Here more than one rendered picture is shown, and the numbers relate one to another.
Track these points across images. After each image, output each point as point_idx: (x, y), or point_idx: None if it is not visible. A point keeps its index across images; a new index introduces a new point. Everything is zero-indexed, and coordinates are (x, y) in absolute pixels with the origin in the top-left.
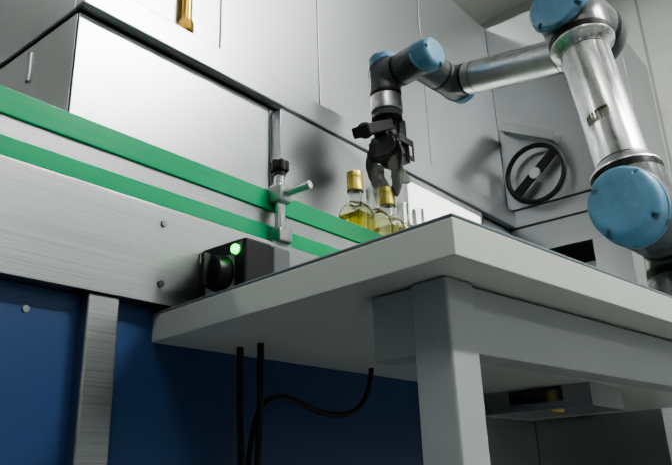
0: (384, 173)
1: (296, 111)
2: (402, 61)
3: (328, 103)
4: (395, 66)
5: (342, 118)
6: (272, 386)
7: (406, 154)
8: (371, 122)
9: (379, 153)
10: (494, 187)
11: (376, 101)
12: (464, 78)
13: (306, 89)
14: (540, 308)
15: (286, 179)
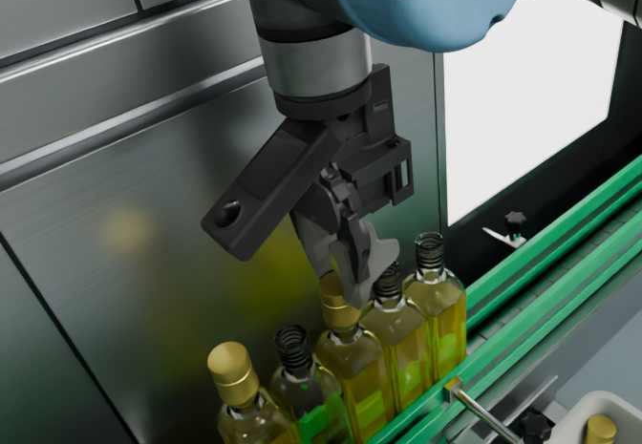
0: (374, 60)
1: (47, 140)
2: None
3: None
4: None
5: (219, 10)
6: None
7: (389, 182)
8: (245, 227)
9: (308, 212)
10: None
11: (271, 73)
12: (622, 1)
13: None
14: None
15: (91, 333)
